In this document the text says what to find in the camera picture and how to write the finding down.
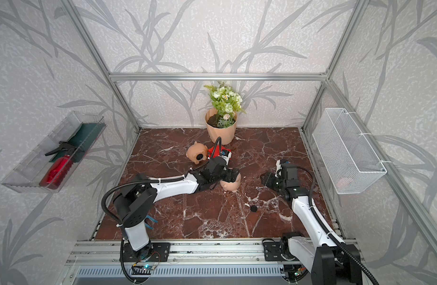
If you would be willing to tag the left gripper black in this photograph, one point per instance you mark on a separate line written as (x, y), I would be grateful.
(231, 178)

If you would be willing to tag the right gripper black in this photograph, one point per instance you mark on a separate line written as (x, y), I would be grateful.
(268, 179)

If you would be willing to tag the beige piggy bank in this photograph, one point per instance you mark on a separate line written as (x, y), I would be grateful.
(232, 186)
(197, 153)

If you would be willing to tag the red piggy bank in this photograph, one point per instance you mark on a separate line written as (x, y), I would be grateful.
(215, 151)

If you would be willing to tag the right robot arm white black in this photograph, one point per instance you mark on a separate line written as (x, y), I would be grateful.
(323, 254)

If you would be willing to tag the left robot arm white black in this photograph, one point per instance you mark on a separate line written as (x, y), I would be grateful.
(128, 204)

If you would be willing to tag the beige flower pot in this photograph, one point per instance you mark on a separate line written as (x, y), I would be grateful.
(227, 134)

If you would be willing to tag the pink object in basket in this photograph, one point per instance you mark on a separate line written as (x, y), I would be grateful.
(343, 183)

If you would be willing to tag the green white artificial plant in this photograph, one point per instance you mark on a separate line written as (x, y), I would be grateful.
(227, 104)

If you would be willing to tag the blue garden rake tool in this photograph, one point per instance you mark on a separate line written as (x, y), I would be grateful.
(150, 222)

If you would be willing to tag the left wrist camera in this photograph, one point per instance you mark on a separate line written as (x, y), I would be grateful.
(226, 155)

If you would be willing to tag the white wire basket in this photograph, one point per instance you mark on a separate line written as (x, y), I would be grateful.
(346, 151)

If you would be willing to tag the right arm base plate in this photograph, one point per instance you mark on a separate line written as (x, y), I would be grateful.
(273, 251)

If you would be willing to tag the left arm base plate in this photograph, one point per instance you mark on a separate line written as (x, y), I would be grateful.
(153, 252)

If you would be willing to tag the clear plastic wall tray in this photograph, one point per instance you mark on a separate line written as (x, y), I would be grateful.
(30, 171)

